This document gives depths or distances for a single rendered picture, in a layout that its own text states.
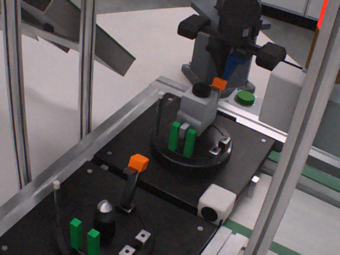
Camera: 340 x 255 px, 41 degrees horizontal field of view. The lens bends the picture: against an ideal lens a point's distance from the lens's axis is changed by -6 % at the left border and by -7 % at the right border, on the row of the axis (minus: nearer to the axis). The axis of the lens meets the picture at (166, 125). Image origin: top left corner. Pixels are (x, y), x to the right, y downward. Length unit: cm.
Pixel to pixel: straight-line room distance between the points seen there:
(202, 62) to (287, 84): 64
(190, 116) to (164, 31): 71
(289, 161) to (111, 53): 46
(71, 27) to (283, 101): 39
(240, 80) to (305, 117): 67
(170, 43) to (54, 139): 53
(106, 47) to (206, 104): 24
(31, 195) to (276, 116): 39
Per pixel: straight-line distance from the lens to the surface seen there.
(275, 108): 56
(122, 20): 149
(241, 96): 99
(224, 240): 71
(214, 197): 72
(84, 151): 83
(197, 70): 119
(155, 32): 143
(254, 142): 88
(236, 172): 80
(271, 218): 63
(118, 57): 92
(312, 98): 51
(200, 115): 75
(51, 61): 126
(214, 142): 82
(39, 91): 114
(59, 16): 77
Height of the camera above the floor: 150
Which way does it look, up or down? 37 degrees down
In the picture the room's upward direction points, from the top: 8 degrees clockwise
